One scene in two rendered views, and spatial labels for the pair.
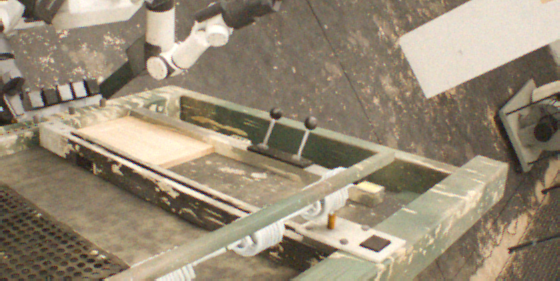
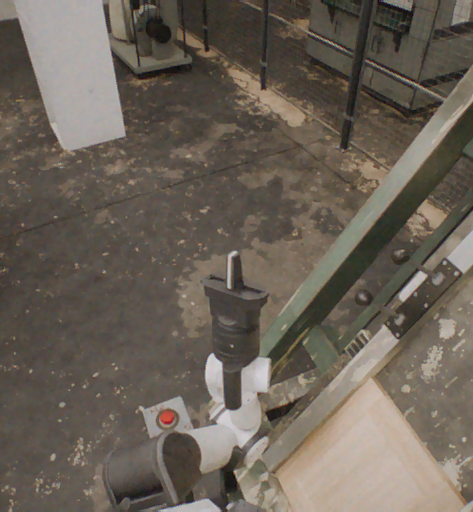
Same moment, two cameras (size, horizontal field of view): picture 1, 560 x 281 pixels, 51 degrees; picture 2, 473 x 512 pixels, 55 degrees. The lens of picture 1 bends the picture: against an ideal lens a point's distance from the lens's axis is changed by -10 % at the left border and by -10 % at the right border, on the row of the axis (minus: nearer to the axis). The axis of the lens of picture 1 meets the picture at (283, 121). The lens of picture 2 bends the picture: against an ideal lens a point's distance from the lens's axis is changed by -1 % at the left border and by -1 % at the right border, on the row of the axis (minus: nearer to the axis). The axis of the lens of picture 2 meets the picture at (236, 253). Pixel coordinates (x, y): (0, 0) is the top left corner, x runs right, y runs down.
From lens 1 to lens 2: 1.17 m
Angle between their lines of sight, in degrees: 21
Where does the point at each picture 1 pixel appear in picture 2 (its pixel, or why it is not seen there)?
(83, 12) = not seen: outside the picture
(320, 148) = (368, 245)
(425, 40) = (72, 124)
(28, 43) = not seen: outside the picture
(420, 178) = (466, 126)
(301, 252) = not seen: outside the picture
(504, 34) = (81, 38)
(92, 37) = (75, 481)
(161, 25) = (214, 452)
